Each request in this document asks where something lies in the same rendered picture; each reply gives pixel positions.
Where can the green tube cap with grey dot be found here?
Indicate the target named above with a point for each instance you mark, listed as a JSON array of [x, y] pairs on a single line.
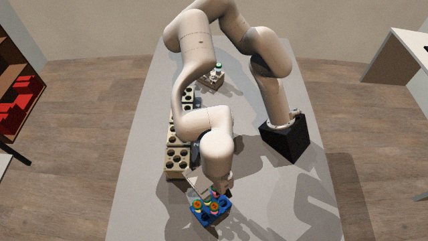
[[208, 201]]

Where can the blue tube rack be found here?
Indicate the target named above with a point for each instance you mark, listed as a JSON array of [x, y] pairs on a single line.
[[203, 218]]

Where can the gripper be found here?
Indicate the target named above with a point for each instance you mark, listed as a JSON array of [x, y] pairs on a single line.
[[222, 187]]

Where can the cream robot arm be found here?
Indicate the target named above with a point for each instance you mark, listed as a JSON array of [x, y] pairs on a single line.
[[213, 125]]

